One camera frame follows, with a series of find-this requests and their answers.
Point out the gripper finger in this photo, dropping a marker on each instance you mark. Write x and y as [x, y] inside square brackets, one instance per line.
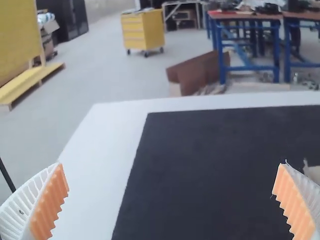
[30, 205]
[300, 202]

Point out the black stand pole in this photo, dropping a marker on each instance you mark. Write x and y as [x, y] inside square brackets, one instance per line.
[7, 175]

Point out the black mat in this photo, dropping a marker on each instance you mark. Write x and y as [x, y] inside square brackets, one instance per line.
[212, 175]

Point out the wooden pallet rack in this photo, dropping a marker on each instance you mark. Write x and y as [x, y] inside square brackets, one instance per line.
[17, 62]

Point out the flat brown cardboard sheet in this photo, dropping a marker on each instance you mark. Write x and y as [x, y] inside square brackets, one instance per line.
[197, 72]

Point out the black cabinet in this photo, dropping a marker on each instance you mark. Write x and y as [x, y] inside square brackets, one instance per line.
[70, 20]

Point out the yellow wheeled cart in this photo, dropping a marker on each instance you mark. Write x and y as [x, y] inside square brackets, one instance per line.
[142, 30]

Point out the blue frame table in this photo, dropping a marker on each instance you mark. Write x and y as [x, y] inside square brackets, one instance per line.
[287, 50]
[222, 50]

